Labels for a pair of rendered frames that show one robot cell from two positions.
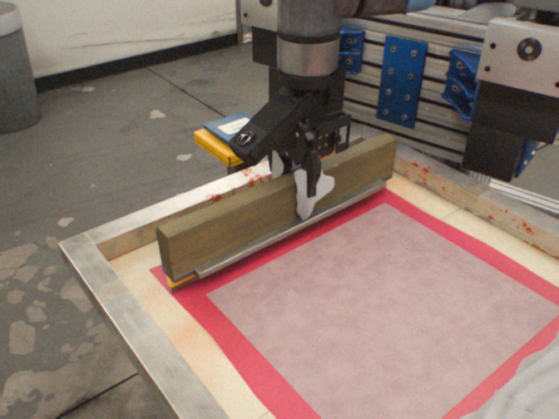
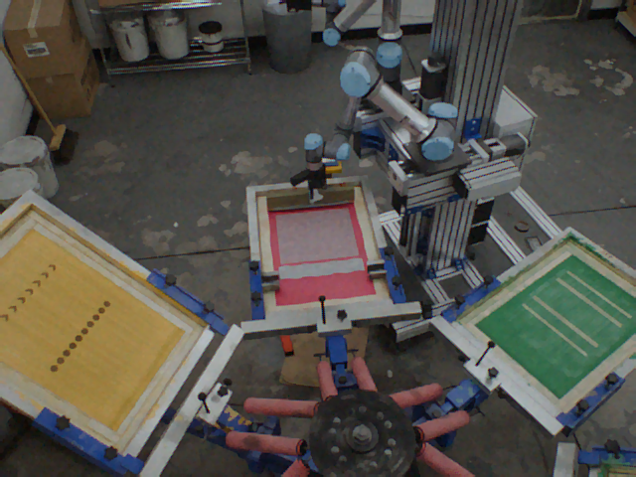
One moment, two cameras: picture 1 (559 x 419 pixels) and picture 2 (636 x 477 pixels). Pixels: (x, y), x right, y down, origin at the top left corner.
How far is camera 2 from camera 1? 215 cm
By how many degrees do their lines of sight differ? 26
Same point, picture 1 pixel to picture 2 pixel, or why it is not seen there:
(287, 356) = (282, 237)
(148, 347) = (251, 222)
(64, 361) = not seen: hidden behind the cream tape
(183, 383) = (254, 232)
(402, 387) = (300, 253)
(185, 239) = (271, 199)
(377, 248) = (330, 221)
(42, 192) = (288, 125)
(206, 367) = (263, 232)
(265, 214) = (298, 199)
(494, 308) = (342, 247)
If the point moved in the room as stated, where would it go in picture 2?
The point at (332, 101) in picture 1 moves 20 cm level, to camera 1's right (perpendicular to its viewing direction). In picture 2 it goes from (321, 175) to (361, 190)
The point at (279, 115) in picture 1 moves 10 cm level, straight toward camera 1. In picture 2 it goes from (302, 175) to (290, 189)
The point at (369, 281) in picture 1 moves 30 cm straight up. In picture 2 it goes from (318, 229) to (316, 178)
